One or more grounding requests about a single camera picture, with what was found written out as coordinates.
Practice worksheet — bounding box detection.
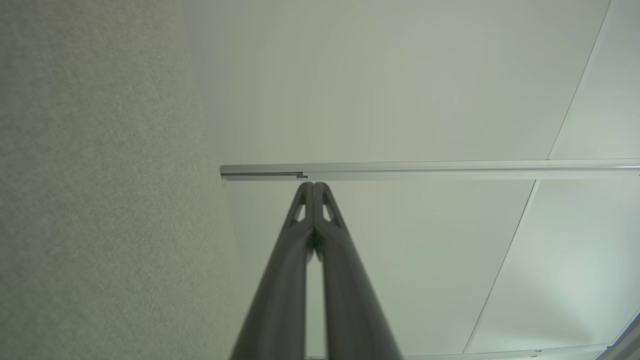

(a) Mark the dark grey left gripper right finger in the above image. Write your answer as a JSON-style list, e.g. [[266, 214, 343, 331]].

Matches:
[[314, 181, 404, 360]]

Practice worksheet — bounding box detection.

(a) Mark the grey fabric sofa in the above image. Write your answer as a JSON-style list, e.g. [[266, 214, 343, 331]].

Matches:
[[0, 0, 236, 360]]

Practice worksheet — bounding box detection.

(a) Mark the aluminium wall rail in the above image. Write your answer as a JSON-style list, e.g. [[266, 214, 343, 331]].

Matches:
[[218, 159, 640, 187]]

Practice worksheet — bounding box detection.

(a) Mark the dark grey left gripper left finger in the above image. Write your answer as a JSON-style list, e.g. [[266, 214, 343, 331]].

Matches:
[[230, 181, 315, 360]]

